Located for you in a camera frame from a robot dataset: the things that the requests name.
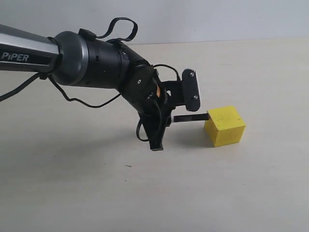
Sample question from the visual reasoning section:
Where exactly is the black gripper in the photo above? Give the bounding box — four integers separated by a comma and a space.
141, 81, 185, 151

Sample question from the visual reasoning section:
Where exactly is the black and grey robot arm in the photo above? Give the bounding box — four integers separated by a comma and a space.
0, 25, 174, 151

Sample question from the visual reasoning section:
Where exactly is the yellow foam cube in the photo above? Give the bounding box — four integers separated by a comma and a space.
204, 105, 246, 147

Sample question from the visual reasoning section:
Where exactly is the black and white marker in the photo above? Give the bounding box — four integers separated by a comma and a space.
171, 113, 209, 123

